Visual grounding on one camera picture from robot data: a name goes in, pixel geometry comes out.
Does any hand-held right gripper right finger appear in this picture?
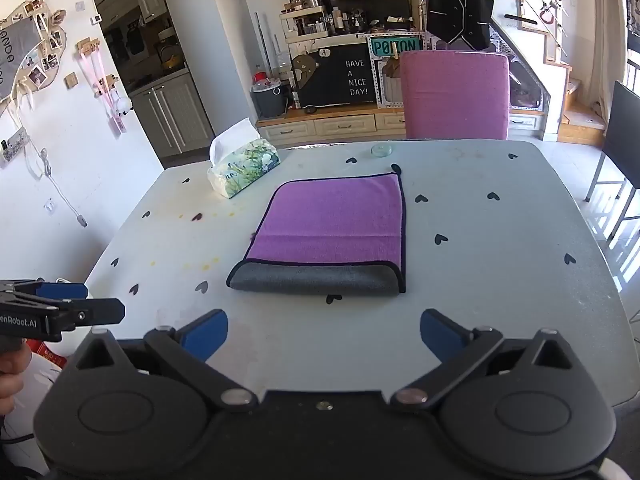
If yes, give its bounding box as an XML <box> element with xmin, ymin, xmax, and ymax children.
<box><xmin>390</xmin><ymin>308</ymin><xmax>576</xmax><ymax>407</ymax></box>

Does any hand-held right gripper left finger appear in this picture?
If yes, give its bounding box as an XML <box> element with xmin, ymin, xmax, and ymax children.
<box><xmin>75</xmin><ymin>309</ymin><xmax>259</xmax><ymax>407</ymax></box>

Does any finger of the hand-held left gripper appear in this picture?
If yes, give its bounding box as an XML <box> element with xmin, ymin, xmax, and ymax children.
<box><xmin>50</xmin><ymin>298</ymin><xmax>126</xmax><ymax>333</ymax></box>
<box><xmin>0</xmin><ymin>280</ymin><xmax>89</xmax><ymax>311</ymax></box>

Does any purple and grey towel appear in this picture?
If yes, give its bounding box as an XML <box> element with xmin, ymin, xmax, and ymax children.
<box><xmin>226</xmin><ymin>172</ymin><xmax>407</xmax><ymax>297</ymax></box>

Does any person's left hand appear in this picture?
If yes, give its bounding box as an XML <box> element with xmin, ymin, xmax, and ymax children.
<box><xmin>0</xmin><ymin>344</ymin><xmax>32</xmax><ymax>417</ymax></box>

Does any red packet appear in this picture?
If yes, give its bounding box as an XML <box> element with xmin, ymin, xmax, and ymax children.
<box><xmin>25</xmin><ymin>339</ymin><xmax>68</xmax><ymax>371</ymax></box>

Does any white power strip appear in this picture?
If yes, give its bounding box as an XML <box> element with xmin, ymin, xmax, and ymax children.
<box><xmin>0</xmin><ymin>127</ymin><xmax>29</xmax><ymax>163</ymax></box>

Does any floral tissue box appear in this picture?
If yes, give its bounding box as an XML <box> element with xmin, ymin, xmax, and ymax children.
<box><xmin>207</xmin><ymin>117</ymin><xmax>280</xmax><ymax>200</ymax></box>

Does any grey kitchen cabinet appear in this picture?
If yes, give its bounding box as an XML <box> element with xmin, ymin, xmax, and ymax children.
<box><xmin>127</xmin><ymin>72</ymin><xmax>216</xmax><ymax>160</ymax></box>

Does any low cream drawer cabinet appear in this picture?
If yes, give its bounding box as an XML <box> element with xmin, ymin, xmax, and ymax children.
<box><xmin>256</xmin><ymin>109</ymin><xmax>546</xmax><ymax>150</ymax></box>

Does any pink upholstered chair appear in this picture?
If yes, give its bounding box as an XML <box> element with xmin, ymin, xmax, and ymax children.
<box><xmin>400</xmin><ymin>51</ymin><xmax>511</xmax><ymax>141</ymax></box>

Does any grey bucket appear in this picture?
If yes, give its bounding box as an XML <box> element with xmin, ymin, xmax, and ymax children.
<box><xmin>251</xmin><ymin>80</ymin><xmax>289</xmax><ymax>120</ymax></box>

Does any black letter board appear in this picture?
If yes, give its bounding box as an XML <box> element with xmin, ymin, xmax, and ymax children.
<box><xmin>292</xmin><ymin>42</ymin><xmax>377</xmax><ymax>109</ymax></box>

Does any black chair with metal legs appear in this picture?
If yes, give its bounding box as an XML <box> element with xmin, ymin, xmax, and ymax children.
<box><xmin>585</xmin><ymin>80</ymin><xmax>640</xmax><ymax>241</ymax></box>

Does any green plate sign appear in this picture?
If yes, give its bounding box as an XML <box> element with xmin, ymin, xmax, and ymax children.
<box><xmin>368</xmin><ymin>36</ymin><xmax>421</xmax><ymax>59</ymax></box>

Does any wooden staircase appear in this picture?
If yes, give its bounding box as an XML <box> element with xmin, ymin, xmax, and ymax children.
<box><xmin>492</xmin><ymin>0</ymin><xmax>608</xmax><ymax>147</ymax></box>

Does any black vest with white trim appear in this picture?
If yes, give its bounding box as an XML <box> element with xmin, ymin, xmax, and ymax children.
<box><xmin>426</xmin><ymin>0</ymin><xmax>495</xmax><ymax>52</ymax></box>

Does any shelf rack with bottles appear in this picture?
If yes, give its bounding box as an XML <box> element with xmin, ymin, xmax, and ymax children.
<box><xmin>279</xmin><ymin>0</ymin><xmax>372</xmax><ymax>42</ymax></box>

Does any white cable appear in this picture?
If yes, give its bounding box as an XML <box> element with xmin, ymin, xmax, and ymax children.
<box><xmin>25</xmin><ymin>135</ymin><xmax>89</xmax><ymax>228</ymax></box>

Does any pink hanging wall ornament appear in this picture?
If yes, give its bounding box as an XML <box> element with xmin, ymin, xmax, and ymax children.
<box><xmin>75</xmin><ymin>37</ymin><xmax>132</xmax><ymax>139</ymax></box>

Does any wall photo collage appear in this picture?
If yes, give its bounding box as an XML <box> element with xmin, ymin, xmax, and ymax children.
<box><xmin>0</xmin><ymin>0</ymin><xmax>69</xmax><ymax>117</ymax></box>

